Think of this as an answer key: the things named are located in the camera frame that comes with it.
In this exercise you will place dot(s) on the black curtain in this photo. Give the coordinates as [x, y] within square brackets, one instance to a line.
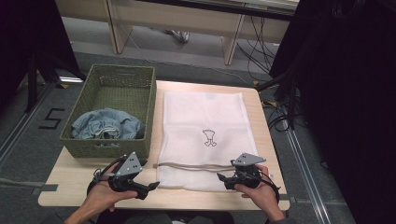
[348, 93]

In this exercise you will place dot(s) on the green woven basket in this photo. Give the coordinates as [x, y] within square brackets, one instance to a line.
[124, 93]

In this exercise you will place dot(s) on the metal floor rail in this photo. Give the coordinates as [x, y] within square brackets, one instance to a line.
[306, 174]
[25, 124]

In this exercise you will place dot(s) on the grey tape strip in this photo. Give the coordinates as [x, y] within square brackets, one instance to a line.
[28, 186]

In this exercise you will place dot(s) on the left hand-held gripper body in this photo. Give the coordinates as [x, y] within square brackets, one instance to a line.
[129, 166]

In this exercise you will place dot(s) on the white mesh laundry bag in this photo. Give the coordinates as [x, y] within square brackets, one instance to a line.
[202, 112]

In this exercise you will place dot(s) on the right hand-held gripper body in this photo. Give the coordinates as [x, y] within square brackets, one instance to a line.
[247, 159]

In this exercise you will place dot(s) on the person's left hand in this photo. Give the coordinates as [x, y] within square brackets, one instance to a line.
[102, 196]

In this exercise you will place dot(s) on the person's dark lap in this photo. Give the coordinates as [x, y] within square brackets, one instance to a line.
[162, 217]

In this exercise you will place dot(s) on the blue denim garment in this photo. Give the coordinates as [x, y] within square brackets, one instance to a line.
[106, 126]

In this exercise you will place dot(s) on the light wooden desk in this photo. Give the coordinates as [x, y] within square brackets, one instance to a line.
[174, 14]

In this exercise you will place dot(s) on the person's right hand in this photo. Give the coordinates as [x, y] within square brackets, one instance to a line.
[264, 196]

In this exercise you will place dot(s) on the black metal stand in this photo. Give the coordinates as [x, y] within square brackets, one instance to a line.
[32, 84]
[291, 102]

